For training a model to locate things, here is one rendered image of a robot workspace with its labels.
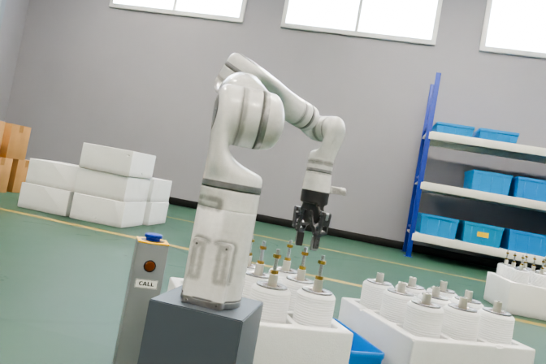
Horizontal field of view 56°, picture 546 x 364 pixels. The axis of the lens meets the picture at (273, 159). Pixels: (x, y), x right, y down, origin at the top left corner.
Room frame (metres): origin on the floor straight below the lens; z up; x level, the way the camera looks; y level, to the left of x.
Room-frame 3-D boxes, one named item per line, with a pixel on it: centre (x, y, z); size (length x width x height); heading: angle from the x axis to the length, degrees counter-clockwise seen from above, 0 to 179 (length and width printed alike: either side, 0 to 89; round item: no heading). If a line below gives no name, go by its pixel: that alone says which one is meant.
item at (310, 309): (1.27, -0.16, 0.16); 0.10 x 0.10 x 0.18
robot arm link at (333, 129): (1.38, -0.13, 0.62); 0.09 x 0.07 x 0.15; 39
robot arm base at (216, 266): (0.79, 0.06, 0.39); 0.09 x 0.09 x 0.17; 78
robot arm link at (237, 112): (0.79, 0.06, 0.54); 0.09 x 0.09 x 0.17; 10
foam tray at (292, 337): (1.35, -0.02, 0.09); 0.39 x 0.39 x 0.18; 17
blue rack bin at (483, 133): (5.42, -2.26, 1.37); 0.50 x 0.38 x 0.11; 168
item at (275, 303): (1.24, -0.05, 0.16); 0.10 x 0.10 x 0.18
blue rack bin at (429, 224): (5.54, -1.85, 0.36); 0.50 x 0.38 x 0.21; 169
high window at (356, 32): (6.23, -0.73, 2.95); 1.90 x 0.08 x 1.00; 78
